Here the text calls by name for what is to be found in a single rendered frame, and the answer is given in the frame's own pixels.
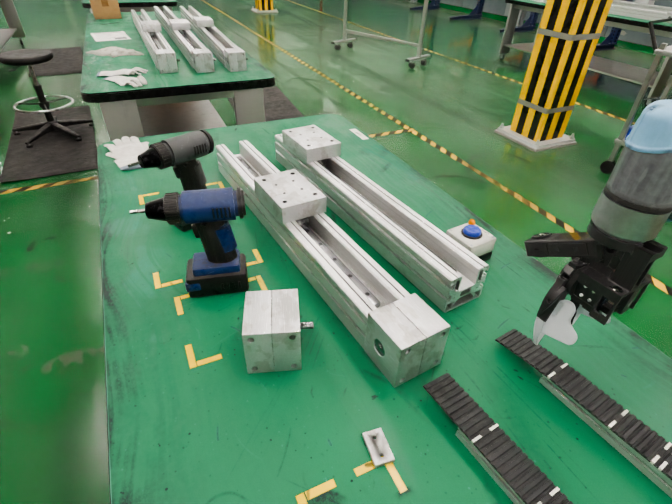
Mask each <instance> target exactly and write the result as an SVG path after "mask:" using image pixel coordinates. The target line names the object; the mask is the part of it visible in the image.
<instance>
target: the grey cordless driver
mask: <svg viewBox="0 0 672 504"><path fill-rule="evenodd" d="M213 150H214V141H213V138H212V136H211V135H210V133H209V132H207V131H206V130H204V129H201V130H196V131H192V132H189V133H185V134H182V135H178V136H175V137H172V138H168V139H165V140H162V141H161V142H157V143H154V144H151V145H150V146H149V149H148V150H146V151H144V152H143V153H141V154H140V155H138V157H137V159H138V161H137V162H134V163H131V164H128V167H132V166H135V165H138V164H139V165H140V166H141V167H142V168H159V169H161V170H162V169H165V168H168V167H171V166H172V168H173V171H174V173H175V176H176V178H178V179H180V181H181V184H182V187H183V189H184V191H188V190H201V189H207V186H206V182H207V179H206V176H205V174H204V171H203V168H202V165H201V162H200V160H196V159H197V158H200V157H202V156H205V155H208V154H209V153H212V152H213ZM173 166H174V167H173ZM175 226H176V227H177V228H179V229H180V230H182V231H183V232H186V231H188V230H190V229H192V227H191V224H186V223H185V221H183V222H182V224H175Z"/></svg>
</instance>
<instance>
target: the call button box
mask: <svg viewBox="0 0 672 504"><path fill-rule="evenodd" d="M466 225H469V224H468V223H466V224H463V225H460V226H457V227H455V228H452V229H449V230H447V232H446V235H448V236H449V237H451V238H452V239H453V240H455V241H456V242H458V243H459V244H460V245H462V246H463V247H464V248H466V249H467V250H469V251H470V252H471V253H473V254H474V255H475V256H477V257H478V258H480V259H481V260H482V261H485V260H488V259H490V258H491V254H492V250H493V248H494V244H495V241H496V237H494V236H493V235H492V234H490V233H489V232H487V231H486V230H484V229H483V228H481V227H479V226H478V227H479V228H480V229H481V230H482V233H481V235H480V236H479V237H470V236H467V235H466V234H464V232H463V228H464V226H466Z"/></svg>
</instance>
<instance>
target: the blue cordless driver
mask: <svg viewBox="0 0 672 504"><path fill-rule="evenodd" d="M136 213H145V214H146V217H147V218H148V219H153V220H160V221H167V222H168V223H169V224H170V225H175V224H182V222H183V221H185V223H186V224H191V227H192V230H193V232H194V235H195V237H196V238H200V239H201V242H202V245H203V247H204V250H205V252H199V253H194V255H193V258H192V259H189V260H188V262H187V269H186V280H185V287H186V291H187V292H188V293H189V296H190V297H191V298H196V297H204V296H212V295H220V294H228V293H236V292H244V291H248V288H249V283H248V272H247V263H246V256H245V254H243V253H240V251H239V250H238V249H235V248H236V247H237V243H236V240H235V237H234V234H233V231H232V228H231V225H230V222H229V221H228V220H236V216H240V219H241V218H244V215H246V209H245V200H244V191H243V190H241V189H240V187H239V188H237V190H233V188H232V187H228V188H214V189H201V190H188V191H182V192H181V194H179V193H178V192H173V193H165V195H164V197H162V198H159V199H156V200H153V201H150V202H147V203H146V204H145V209H141V210H130V214H136Z"/></svg>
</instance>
